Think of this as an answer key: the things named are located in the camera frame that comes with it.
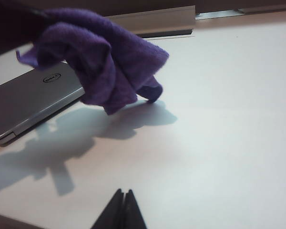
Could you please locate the dark left arm gripper body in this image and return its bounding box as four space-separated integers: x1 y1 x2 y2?
0 0 53 60

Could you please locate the beige table cable flap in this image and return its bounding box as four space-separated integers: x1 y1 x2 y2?
102 5 197 38

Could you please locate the silver closed laptop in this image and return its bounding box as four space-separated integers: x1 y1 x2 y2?
0 61 86 147

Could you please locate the silver metal rail strip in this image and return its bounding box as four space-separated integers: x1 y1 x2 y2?
195 9 244 21

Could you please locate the purple microfiber rag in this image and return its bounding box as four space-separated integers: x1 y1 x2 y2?
15 8 170 116

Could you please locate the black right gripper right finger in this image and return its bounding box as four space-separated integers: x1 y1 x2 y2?
120 189 148 229

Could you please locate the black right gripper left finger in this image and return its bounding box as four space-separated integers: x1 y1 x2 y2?
90 188 125 229

